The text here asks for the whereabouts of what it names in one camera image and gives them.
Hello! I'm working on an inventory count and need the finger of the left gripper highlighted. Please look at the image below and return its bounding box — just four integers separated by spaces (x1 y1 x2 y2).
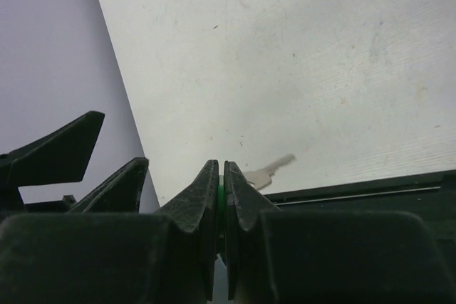
67 157 149 214
1 111 105 187

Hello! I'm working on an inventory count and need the green key tag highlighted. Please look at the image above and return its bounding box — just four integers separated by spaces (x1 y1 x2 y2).
217 174 226 239

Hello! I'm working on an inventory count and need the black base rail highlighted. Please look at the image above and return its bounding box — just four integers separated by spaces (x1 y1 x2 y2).
266 170 455 243

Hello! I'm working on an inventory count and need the silver key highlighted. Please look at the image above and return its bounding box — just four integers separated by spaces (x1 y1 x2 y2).
243 154 296 191

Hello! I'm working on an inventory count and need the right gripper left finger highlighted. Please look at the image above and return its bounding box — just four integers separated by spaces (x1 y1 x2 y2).
1 160 219 303

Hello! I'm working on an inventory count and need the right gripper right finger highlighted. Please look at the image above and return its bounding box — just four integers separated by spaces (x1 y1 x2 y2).
224 162 455 303

